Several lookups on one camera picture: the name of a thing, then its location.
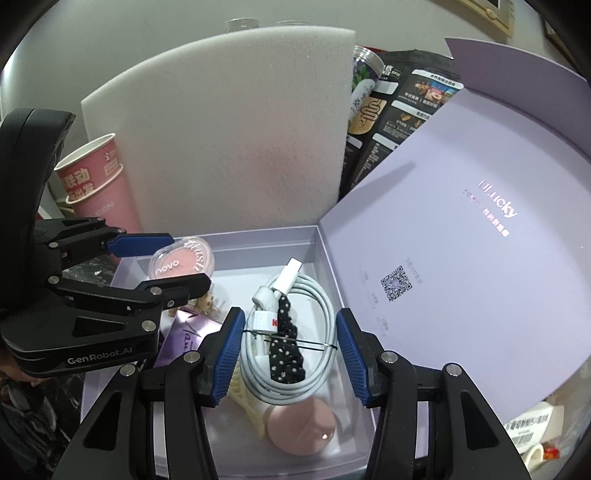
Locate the clear plastic jar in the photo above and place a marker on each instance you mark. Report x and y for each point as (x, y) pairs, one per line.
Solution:
(364, 78)

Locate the white labelled box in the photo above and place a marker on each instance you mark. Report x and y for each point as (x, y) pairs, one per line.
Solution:
(531, 424)

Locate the black printed snack bag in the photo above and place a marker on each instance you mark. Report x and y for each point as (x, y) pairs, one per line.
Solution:
(397, 115)

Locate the pink round compact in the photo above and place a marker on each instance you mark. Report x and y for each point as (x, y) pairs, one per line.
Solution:
(300, 424)

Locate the glass jar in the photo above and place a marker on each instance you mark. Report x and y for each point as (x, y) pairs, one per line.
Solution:
(288, 22)
(242, 25)

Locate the small purple box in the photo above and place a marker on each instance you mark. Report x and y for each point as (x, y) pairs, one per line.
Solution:
(184, 332)

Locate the lilac cardboard box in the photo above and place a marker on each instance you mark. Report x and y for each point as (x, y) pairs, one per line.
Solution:
(461, 277)

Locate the white foam board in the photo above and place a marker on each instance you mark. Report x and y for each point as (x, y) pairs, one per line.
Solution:
(221, 138)

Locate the red paper cup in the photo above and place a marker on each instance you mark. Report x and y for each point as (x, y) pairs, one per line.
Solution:
(92, 175)

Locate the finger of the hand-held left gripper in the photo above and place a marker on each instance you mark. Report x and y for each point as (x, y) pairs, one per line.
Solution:
(138, 244)
(138, 293)

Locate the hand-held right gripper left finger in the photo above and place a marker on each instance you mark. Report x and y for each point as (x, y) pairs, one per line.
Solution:
(226, 355)

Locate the cream hair clip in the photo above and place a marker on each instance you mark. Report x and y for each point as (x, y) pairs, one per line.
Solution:
(251, 406)

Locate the clear round blush compact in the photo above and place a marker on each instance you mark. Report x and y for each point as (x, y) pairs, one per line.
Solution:
(184, 258)

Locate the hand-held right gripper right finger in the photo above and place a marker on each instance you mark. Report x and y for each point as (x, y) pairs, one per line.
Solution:
(353, 355)

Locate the pink panda paper cup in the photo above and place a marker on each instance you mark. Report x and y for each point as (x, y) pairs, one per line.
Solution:
(115, 203)

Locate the cream framed wall picture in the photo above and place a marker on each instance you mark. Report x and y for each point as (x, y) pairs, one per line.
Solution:
(489, 21)

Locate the black polka dot scrunchie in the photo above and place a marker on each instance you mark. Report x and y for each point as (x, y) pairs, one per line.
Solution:
(284, 360)

